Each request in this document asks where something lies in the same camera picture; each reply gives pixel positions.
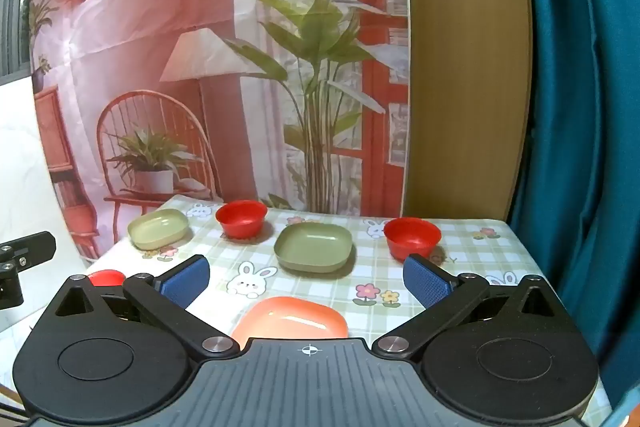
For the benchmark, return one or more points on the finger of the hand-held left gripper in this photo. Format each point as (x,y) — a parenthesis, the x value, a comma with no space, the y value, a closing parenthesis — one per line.
(30,247)

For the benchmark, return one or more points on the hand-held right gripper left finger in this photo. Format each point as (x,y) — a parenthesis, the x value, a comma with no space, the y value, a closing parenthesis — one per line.
(185,279)

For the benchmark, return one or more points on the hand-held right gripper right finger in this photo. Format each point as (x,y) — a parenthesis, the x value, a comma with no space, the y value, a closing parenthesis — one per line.
(427,279)

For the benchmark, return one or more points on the red bowl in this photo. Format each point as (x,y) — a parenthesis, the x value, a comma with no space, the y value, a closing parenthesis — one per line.
(107,278)
(242,217)
(412,237)

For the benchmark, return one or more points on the green square plate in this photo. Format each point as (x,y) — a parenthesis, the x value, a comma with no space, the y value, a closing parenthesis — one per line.
(157,229)
(314,247)

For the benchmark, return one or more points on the white board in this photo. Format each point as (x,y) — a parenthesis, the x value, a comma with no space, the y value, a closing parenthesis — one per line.
(25,157)

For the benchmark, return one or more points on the checked bunny tablecloth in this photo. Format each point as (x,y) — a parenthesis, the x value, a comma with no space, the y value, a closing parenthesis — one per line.
(320,287)

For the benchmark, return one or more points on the orange square plate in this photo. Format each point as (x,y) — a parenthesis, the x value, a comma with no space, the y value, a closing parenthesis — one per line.
(295,319)

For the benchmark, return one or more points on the wooden panel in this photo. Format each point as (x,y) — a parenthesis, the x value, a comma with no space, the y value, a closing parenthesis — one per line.
(465,57)

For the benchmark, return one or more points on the teal curtain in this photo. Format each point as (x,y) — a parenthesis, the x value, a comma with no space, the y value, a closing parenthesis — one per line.
(585,107)

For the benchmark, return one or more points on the printed backdrop cloth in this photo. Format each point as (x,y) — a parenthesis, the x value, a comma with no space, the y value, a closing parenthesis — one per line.
(200,7)

